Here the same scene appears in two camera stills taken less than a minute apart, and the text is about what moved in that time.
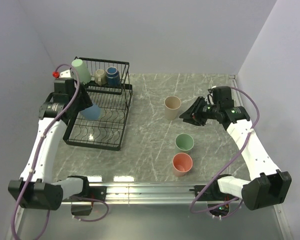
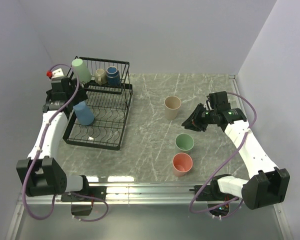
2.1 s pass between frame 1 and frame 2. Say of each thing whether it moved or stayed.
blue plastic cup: moved
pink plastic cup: stayed
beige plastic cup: stayed
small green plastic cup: stayed
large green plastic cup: stayed
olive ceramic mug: stayed
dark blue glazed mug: stayed
